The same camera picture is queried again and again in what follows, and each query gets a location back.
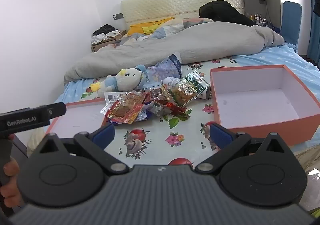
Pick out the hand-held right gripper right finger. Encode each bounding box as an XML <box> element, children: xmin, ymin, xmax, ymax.
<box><xmin>195</xmin><ymin>123</ymin><xmax>290</xmax><ymax>173</ymax></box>

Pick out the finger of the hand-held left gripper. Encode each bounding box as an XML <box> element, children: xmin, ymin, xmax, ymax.
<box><xmin>46</xmin><ymin>102</ymin><xmax>67</xmax><ymax>119</ymax></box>

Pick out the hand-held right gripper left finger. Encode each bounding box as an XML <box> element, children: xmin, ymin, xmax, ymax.
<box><xmin>32</xmin><ymin>123</ymin><xmax>129</xmax><ymax>175</ymax></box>

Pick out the orange clear snack packet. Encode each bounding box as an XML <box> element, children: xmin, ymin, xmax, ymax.
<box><xmin>101</xmin><ymin>91</ymin><xmax>148</xmax><ymax>124</ymax></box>

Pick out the pink cardboard box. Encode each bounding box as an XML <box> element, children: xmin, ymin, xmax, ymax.
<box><xmin>209</xmin><ymin>64</ymin><xmax>320</xmax><ymax>147</ymax></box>

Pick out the small red snack packet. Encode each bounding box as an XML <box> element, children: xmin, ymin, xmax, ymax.
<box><xmin>165</xmin><ymin>101</ymin><xmax>192</xmax><ymax>117</ymax></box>

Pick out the person's left hand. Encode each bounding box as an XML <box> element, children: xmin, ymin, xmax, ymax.
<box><xmin>0</xmin><ymin>158</ymin><xmax>21</xmax><ymax>209</ymax></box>

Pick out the pink box lid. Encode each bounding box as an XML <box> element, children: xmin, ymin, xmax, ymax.
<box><xmin>45</xmin><ymin>98</ymin><xmax>107</xmax><ymax>139</ymax></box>

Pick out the white plastic bag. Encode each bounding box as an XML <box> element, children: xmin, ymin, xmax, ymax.
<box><xmin>26</xmin><ymin>130</ymin><xmax>48</xmax><ymax>157</ymax></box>

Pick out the white printed snack packet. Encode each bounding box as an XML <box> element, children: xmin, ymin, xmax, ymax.
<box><xmin>104</xmin><ymin>91</ymin><xmax>130</xmax><ymax>104</ymax></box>

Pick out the blue and white snack packet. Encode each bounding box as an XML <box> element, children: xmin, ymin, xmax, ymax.
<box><xmin>136</xmin><ymin>110</ymin><xmax>150</xmax><ymax>122</ymax></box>

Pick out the floral printed sheet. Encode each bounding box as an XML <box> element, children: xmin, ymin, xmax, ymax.
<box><xmin>80</xmin><ymin>56</ymin><xmax>240</xmax><ymax>167</ymax></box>

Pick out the white and blue plush toy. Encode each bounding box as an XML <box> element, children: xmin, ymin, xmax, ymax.
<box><xmin>90</xmin><ymin>64</ymin><xmax>147</xmax><ymax>98</ymax></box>

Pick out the green label snack packet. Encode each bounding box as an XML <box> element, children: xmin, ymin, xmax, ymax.
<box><xmin>167</xmin><ymin>70</ymin><xmax>210</xmax><ymax>108</ymax></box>

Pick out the crumpled silver snack packet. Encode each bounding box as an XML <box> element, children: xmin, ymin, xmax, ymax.
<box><xmin>147</xmin><ymin>101</ymin><xmax>175</xmax><ymax>117</ymax></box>

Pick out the red packet of brown sticks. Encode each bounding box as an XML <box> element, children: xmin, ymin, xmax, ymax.
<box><xmin>147</xmin><ymin>85</ymin><xmax>170</xmax><ymax>102</ymax></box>

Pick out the blue floral tissue pack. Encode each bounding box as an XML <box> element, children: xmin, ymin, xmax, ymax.
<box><xmin>135</xmin><ymin>52</ymin><xmax>185</xmax><ymax>91</ymax></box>

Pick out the cardboard box with clothes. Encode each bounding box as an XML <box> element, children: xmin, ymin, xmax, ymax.
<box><xmin>90</xmin><ymin>24</ymin><xmax>127</xmax><ymax>53</ymax></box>

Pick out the grey duvet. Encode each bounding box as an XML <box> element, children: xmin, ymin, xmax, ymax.
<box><xmin>64</xmin><ymin>22</ymin><xmax>285</xmax><ymax>83</ymax></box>

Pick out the yellow pillow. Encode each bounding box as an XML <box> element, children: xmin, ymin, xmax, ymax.
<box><xmin>127</xmin><ymin>17</ymin><xmax>175</xmax><ymax>36</ymax></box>

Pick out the patterned pastel quilt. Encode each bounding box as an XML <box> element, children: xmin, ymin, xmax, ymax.
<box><xmin>120</xmin><ymin>18</ymin><xmax>213</xmax><ymax>46</ymax></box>

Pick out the row of small bottles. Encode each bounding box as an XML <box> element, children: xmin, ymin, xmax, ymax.
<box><xmin>246</xmin><ymin>13</ymin><xmax>266</xmax><ymax>26</ymax></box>

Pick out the black clothing on bed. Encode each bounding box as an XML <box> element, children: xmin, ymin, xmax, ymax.
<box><xmin>199</xmin><ymin>0</ymin><xmax>255</xmax><ymax>27</ymax></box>

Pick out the blue chair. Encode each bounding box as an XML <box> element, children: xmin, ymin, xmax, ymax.
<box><xmin>281</xmin><ymin>0</ymin><xmax>303</xmax><ymax>53</ymax></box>

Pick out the blue curtain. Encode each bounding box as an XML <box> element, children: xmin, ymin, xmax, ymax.
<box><xmin>306</xmin><ymin>0</ymin><xmax>320</xmax><ymax>66</ymax></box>

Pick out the cream quilted headboard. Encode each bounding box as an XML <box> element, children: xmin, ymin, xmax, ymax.
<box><xmin>121</xmin><ymin>0</ymin><xmax>244</xmax><ymax>28</ymax></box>

